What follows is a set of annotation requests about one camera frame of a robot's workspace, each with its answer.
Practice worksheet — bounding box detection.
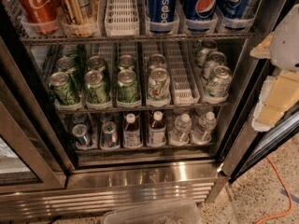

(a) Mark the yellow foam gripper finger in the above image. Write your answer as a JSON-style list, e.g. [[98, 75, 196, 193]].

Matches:
[[250, 34, 273, 59], [251, 72, 299, 132]]

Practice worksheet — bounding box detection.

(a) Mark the brown drink bottle white cap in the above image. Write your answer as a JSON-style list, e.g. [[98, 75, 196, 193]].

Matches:
[[122, 113, 142, 149]]

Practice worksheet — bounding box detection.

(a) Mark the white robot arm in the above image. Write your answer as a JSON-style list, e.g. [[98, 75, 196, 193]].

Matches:
[[250, 5, 299, 132]]

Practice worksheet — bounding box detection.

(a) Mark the empty white shelf tray middle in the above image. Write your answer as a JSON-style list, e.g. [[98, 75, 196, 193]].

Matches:
[[164, 42, 200, 105]]

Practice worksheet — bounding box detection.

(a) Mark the empty white shelf tray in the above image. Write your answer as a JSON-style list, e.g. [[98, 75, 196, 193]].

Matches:
[[105, 0, 139, 36], [164, 42, 200, 105]]

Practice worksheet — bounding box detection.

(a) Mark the clear water bottle right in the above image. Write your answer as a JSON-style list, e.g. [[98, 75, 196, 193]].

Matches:
[[191, 111, 217, 145]]

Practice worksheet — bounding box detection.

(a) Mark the clear water bottle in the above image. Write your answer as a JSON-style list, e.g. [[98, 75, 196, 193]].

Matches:
[[191, 111, 217, 145], [170, 113, 192, 146]]

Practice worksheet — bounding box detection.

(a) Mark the clear water bottle left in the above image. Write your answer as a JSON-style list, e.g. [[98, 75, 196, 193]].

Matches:
[[170, 113, 192, 146]]

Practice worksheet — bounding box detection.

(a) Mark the empty white shelf tray top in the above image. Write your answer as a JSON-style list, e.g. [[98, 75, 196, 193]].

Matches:
[[105, 0, 139, 36]]

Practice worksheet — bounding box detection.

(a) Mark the steel fridge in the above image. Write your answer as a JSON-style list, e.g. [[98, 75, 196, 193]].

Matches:
[[0, 0, 298, 220]]

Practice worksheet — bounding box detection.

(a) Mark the blue pepsi can right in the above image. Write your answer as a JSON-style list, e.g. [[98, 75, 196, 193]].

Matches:
[[221, 0, 261, 31]]

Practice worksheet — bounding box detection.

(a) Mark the blue pepsi can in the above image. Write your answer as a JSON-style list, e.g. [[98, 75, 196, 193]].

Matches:
[[221, 0, 261, 31], [184, 0, 217, 32], [147, 0, 176, 34]]

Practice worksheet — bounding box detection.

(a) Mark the white can middle right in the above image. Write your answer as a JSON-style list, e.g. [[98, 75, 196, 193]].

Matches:
[[202, 51, 226, 82]]

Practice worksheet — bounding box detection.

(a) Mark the white can front right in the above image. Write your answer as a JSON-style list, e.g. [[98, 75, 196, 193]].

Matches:
[[204, 65, 232, 104]]

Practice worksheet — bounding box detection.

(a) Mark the white can rear right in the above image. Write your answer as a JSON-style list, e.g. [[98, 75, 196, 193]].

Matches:
[[192, 39, 218, 68]]

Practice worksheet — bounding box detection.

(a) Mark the blue pepsi can middle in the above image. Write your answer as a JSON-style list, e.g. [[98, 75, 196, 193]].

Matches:
[[184, 0, 217, 32]]

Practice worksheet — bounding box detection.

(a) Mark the white green can rear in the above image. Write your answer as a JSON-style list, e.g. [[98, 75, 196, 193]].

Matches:
[[148, 53, 167, 73]]

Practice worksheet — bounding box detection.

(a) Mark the white green can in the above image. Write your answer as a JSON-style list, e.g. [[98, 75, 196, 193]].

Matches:
[[147, 68, 171, 107], [148, 53, 167, 73]]

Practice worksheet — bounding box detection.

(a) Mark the white green can front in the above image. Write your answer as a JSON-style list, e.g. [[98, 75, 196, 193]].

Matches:
[[147, 68, 171, 107]]

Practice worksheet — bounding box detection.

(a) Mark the blue pepsi can left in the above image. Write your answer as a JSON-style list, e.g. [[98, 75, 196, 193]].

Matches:
[[147, 0, 176, 34]]

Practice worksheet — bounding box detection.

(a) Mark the blue silver can front right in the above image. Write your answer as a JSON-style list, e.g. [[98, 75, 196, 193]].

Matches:
[[101, 121, 120, 150]]

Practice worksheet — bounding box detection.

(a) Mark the blue silver can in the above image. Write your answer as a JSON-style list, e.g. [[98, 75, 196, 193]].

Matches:
[[72, 124, 92, 150], [101, 121, 120, 150]]

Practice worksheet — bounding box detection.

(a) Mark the gold soda can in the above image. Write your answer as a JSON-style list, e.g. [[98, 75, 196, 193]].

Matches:
[[62, 0, 96, 37]]

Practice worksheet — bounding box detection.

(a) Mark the green can rear far left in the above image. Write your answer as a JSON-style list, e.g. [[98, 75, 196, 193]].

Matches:
[[61, 44, 86, 65]]

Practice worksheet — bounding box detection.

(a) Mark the green can middle far left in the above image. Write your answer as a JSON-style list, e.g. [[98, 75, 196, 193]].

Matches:
[[56, 57, 82, 91]]

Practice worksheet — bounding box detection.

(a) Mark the blue silver can front left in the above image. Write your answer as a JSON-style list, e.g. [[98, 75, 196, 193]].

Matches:
[[72, 124, 92, 150]]

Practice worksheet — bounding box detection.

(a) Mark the green can front far left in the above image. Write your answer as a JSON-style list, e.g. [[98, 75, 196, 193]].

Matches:
[[49, 72, 80, 105]]

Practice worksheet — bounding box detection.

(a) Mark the red coca-cola can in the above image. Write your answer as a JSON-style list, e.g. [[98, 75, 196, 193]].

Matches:
[[17, 0, 58, 35]]

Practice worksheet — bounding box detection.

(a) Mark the orange cable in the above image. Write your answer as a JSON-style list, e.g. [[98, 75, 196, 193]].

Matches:
[[255, 156, 294, 224]]

